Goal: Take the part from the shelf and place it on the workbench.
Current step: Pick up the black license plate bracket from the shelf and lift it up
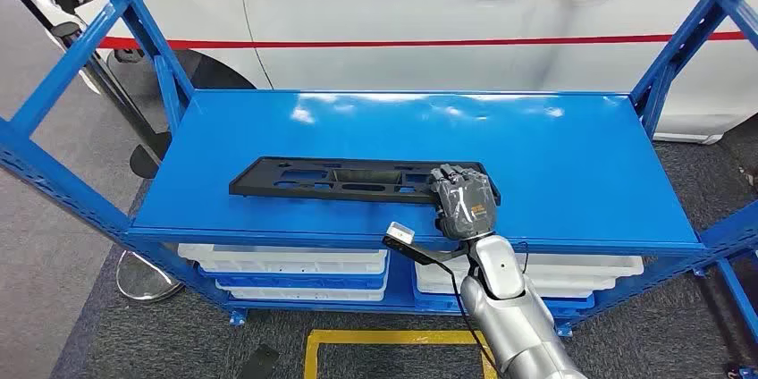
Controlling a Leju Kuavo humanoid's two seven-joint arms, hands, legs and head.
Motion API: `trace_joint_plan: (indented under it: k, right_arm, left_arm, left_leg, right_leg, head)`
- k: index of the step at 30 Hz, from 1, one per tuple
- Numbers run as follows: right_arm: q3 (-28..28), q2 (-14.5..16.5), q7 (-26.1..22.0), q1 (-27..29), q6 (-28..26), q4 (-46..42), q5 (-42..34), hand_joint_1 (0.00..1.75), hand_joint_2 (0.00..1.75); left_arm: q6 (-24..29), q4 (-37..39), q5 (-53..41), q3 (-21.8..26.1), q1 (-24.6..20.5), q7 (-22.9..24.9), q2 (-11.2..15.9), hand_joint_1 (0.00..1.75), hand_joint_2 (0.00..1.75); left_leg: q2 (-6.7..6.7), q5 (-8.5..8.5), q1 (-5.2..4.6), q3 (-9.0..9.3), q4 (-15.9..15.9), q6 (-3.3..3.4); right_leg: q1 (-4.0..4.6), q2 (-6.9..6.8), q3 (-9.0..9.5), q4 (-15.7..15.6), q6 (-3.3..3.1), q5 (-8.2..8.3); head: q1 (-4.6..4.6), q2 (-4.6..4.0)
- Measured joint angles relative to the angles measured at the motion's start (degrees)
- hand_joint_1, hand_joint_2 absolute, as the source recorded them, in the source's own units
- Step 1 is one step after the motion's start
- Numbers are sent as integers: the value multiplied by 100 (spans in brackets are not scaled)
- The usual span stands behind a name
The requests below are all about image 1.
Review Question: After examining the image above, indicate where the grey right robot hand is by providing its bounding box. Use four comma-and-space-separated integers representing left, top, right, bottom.
429, 164, 500, 241

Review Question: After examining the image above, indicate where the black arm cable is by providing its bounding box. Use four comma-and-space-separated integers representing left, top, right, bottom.
442, 257, 497, 368

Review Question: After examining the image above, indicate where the long black plastic part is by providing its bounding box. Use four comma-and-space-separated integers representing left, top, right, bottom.
229, 156, 501, 206

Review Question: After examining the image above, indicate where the blue plastic bin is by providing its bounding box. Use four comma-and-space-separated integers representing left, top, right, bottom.
412, 287, 595, 316

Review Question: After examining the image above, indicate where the blue metal shelf rack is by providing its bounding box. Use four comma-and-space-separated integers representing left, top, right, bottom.
0, 0, 758, 379

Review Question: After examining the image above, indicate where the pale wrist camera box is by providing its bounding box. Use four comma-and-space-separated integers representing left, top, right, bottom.
385, 221, 415, 242

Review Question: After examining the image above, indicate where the yellow floor tape square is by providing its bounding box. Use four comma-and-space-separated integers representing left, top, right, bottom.
303, 330, 499, 379

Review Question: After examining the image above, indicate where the black robot foot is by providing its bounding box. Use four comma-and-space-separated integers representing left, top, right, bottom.
236, 343, 281, 379

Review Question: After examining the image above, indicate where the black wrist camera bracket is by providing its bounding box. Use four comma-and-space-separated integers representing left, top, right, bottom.
382, 235, 475, 266

